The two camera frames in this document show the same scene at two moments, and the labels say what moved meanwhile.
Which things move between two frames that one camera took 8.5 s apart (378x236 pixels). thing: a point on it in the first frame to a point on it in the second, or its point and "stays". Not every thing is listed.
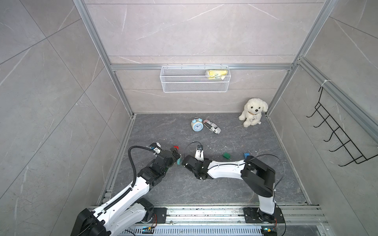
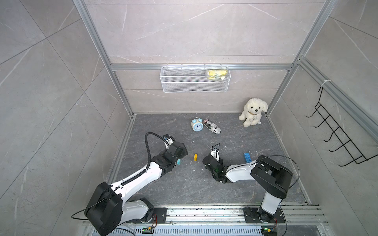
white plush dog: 252,113 stays
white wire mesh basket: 195,79 stays
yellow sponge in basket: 214,74 stays
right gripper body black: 196,175 to 220,162
